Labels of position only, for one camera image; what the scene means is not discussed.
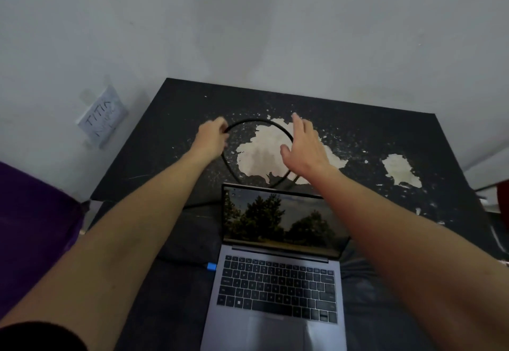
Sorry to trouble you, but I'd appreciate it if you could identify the person's left forearm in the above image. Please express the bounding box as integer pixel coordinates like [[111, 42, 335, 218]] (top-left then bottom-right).
[[0, 150, 224, 351]]

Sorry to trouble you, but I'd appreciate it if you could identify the black cable with blue connectors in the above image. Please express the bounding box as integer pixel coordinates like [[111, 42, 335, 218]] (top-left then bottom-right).
[[159, 118, 304, 273]]

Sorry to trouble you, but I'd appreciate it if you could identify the purple fabric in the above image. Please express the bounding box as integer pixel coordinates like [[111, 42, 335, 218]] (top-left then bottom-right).
[[0, 160, 86, 320]]

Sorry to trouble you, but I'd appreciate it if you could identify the person's right forearm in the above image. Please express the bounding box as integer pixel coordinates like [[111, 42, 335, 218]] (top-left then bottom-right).
[[313, 167, 509, 351]]

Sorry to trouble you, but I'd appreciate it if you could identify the person's right hand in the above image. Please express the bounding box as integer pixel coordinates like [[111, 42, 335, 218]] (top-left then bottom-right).
[[279, 112, 339, 181]]

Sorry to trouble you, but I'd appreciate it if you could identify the grey laptop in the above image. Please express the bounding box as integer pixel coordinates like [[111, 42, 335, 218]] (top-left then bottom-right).
[[199, 183, 351, 351]]

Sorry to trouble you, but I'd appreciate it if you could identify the black sleeve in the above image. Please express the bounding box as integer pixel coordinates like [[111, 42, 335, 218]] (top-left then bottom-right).
[[0, 321, 89, 351]]

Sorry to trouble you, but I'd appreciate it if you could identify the paper note on wall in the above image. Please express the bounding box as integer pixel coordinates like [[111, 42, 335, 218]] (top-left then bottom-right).
[[76, 85, 129, 149]]

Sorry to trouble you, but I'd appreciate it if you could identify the red chair with metal frame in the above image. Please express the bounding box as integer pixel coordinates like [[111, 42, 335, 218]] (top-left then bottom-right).
[[475, 179, 509, 229]]

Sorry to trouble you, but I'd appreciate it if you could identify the person's left hand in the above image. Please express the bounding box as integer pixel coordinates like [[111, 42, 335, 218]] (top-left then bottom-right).
[[189, 116, 231, 162]]

